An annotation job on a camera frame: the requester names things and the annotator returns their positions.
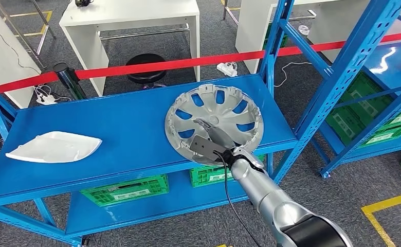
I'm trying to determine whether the black camera cable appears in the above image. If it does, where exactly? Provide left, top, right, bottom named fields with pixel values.
left=214, top=151, right=263, bottom=247

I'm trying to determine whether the red barrier belt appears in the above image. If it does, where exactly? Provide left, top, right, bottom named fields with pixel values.
left=0, top=30, right=401, bottom=94

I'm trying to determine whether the grey plastic wheel hubcap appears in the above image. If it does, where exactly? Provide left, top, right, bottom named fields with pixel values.
left=164, top=83, right=265, bottom=167

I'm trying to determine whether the blue metal shelf rack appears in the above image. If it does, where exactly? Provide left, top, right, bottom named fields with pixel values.
left=0, top=0, right=401, bottom=247
left=309, top=13, right=401, bottom=180

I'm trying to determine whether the metal tube frame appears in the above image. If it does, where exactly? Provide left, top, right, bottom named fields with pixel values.
left=0, top=0, right=57, bottom=69

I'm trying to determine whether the black stanchion post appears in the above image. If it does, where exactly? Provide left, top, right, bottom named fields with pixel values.
left=53, top=62, right=87, bottom=100

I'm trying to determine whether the black round stool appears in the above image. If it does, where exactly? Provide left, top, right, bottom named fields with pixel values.
left=125, top=53, right=167, bottom=90

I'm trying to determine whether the white desk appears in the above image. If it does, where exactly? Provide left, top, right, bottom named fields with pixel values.
left=235, top=0, right=375, bottom=75
left=0, top=0, right=42, bottom=109
left=59, top=0, right=201, bottom=97

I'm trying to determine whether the white cable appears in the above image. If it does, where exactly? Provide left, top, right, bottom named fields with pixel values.
left=275, top=61, right=313, bottom=88

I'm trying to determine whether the black camera bracket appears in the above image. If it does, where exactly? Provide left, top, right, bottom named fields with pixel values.
left=214, top=148, right=237, bottom=168

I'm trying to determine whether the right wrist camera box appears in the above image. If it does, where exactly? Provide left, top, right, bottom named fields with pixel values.
left=189, top=135, right=227, bottom=162

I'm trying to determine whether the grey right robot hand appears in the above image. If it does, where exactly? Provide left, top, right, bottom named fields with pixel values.
left=193, top=118, right=238, bottom=151

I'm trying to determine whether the white plastic shell part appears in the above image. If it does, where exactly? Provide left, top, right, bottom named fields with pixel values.
left=5, top=131, right=103, bottom=164

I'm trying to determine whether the white power strip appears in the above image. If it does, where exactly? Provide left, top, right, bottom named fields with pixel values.
left=216, top=62, right=238, bottom=78
left=35, top=92, right=58, bottom=105

